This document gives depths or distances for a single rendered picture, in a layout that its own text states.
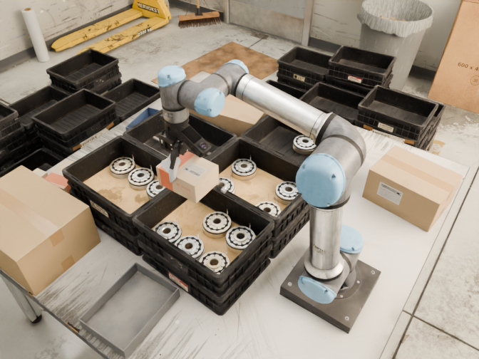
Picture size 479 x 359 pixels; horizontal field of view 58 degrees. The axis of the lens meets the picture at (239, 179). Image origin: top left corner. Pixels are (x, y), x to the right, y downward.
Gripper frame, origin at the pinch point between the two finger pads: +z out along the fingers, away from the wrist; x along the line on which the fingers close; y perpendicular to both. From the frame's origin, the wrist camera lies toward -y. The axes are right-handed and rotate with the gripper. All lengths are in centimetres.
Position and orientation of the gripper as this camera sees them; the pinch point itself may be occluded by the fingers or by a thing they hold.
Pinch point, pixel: (187, 171)
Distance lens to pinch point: 141.9
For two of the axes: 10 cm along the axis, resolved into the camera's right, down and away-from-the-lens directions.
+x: -5.7, 5.5, -6.0
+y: -8.2, -3.8, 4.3
